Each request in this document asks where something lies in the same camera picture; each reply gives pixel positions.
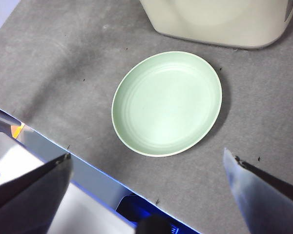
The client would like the cream two-slot toaster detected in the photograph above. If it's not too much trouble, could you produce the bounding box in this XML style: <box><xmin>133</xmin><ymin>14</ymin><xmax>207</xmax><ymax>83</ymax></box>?
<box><xmin>139</xmin><ymin>0</ymin><xmax>293</xmax><ymax>50</ymax></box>

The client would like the pale green round plate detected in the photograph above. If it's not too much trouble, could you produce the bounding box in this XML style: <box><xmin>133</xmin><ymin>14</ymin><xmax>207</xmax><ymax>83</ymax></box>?
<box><xmin>111</xmin><ymin>51</ymin><xmax>223</xmax><ymax>157</ymax></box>

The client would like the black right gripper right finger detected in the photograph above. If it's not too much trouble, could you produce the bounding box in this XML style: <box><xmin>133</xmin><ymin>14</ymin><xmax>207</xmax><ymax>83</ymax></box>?
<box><xmin>223</xmin><ymin>147</ymin><xmax>293</xmax><ymax>234</ymax></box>

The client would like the dark blue-lit screen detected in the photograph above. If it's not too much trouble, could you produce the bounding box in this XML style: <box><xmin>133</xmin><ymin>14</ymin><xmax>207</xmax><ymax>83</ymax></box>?
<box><xmin>116</xmin><ymin>194</ymin><xmax>201</xmax><ymax>234</ymax></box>

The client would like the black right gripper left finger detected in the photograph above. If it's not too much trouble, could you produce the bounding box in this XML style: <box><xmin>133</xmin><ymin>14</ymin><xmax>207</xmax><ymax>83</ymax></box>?
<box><xmin>0</xmin><ymin>153</ymin><xmax>73</xmax><ymax>234</ymax></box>

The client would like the small orange tag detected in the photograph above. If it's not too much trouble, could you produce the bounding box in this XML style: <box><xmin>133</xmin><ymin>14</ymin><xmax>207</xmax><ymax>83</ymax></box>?
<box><xmin>11</xmin><ymin>124</ymin><xmax>25</xmax><ymax>139</ymax></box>

